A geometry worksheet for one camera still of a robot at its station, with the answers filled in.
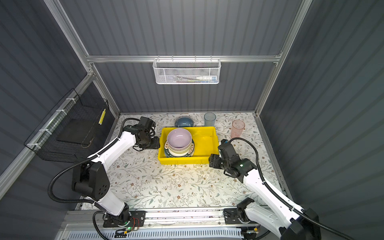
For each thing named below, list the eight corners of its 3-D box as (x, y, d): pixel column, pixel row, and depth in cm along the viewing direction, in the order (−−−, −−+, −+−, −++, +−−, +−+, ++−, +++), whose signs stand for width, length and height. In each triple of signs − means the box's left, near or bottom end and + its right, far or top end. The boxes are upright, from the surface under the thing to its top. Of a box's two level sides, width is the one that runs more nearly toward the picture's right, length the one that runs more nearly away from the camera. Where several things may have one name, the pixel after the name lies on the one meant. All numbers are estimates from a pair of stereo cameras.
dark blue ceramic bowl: (175, 129, 112) (174, 124, 108) (176, 121, 118) (175, 116, 114) (193, 129, 112) (193, 124, 108) (193, 120, 118) (193, 116, 113)
